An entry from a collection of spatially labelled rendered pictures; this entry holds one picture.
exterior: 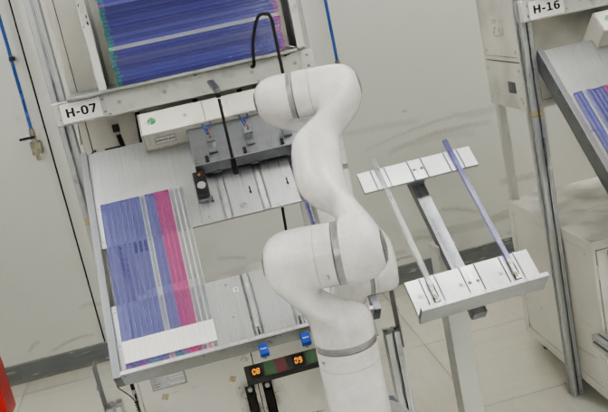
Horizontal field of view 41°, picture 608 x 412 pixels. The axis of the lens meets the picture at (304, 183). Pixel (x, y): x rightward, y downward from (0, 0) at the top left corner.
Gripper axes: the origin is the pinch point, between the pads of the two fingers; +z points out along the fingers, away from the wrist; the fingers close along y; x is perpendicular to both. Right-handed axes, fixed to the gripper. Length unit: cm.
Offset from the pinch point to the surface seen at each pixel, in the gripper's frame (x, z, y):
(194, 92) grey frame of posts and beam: 80, -8, -23
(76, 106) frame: 82, -10, -57
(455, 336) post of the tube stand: -2.8, 21.4, 31.1
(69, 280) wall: 124, 159, -99
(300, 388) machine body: 3.1, 46.0, -12.8
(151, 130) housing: 71, -6, -38
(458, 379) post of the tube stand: -11.7, 31.4, 29.8
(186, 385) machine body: 10, 39, -45
